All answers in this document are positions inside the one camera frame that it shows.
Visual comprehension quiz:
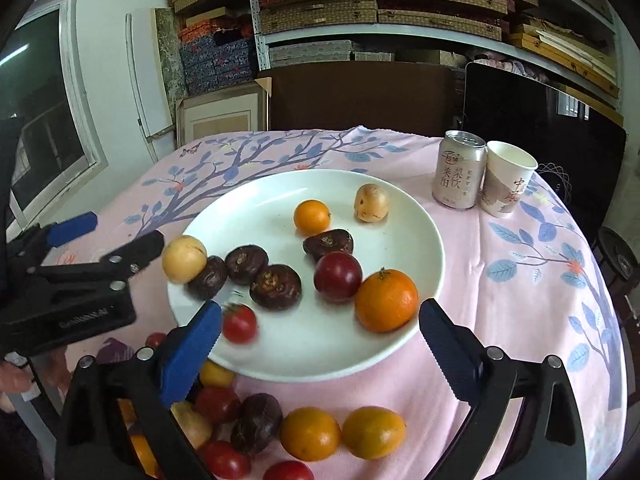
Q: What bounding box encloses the printed paper cup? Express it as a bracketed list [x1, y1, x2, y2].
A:
[480, 140, 539, 219]

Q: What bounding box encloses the dark maroon box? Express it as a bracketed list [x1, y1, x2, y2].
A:
[212, 17, 256, 41]

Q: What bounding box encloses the pink drink can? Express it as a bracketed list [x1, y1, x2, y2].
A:
[431, 130, 488, 210]

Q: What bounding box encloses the white board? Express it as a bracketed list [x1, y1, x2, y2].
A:
[125, 10, 173, 138]

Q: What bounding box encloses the dark brown wooden board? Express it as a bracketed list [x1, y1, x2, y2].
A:
[257, 60, 466, 136]

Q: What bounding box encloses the grey framed window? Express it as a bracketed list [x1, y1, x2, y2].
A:
[0, 0, 108, 226]

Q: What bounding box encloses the large black screen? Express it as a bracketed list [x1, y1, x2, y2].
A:
[461, 60, 628, 241]

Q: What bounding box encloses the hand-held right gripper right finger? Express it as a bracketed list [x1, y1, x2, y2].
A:
[418, 297, 590, 480]

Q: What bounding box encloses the dark brown water chestnut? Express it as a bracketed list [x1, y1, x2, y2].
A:
[230, 392, 284, 457]
[186, 255, 229, 302]
[249, 263, 302, 312]
[224, 245, 270, 286]
[302, 228, 355, 263]

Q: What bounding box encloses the framed picture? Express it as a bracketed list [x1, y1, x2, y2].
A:
[175, 82, 271, 148]

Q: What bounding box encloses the stack of woven straw boxes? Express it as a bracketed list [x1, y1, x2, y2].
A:
[259, 0, 379, 36]
[370, 0, 540, 42]

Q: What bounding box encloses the stack of flat yellow boxes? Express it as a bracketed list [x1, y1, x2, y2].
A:
[507, 22, 621, 101]

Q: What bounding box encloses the large mandarin orange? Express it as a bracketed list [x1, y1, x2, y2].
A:
[355, 268, 420, 333]

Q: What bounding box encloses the pale yellow round fruit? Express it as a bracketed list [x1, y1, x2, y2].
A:
[354, 183, 390, 224]
[161, 236, 208, 285]
[170, 400, 213, 451]

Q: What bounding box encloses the dark red plum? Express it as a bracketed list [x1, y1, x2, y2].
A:
[313, 252, 363, 304]

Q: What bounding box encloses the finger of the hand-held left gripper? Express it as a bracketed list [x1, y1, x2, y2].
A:
[5, 211, 99, 282]
[31, 230, 166, 294]

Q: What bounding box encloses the small orange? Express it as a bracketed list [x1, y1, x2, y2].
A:
[200, 360, 236, 389]
[341, 406, 407, 461]
[279, 406, 342, 462]
[119, 399, 162, 480]
[293, 199, 332, 236]

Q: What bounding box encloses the stack of grey patterned boxes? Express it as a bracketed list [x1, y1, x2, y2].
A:
[269, 40, 366, 68]

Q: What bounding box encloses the white round plate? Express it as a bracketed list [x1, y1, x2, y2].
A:
[166, 169, 446, 380]

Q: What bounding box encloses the stack of blue floral boxes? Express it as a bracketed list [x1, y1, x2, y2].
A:
[179, 35, 258, 96]

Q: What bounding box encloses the pink printed tablecloth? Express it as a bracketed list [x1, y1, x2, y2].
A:
[10, 125, 628, 480]

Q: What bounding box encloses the pink cloth bundle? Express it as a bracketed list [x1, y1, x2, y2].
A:
[472, 52, 548, 83]

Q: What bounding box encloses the mottled stone slab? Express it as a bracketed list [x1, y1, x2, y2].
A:
[155, 8, 190, 111]

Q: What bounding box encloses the black wire ornament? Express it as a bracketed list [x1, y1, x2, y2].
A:
[535, 162, 573, 196]

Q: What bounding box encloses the orange red patterned box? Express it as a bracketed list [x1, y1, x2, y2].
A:
[177, 22, 216, 43]

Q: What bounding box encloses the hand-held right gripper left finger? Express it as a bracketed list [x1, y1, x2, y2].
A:
[54, 301, 224, 480]

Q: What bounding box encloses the white metal shelf rack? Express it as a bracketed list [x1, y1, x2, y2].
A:
[245, 0, 626, 116]

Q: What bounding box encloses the tan cardboard box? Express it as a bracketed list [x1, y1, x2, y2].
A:
[395, 50, 468, 68]

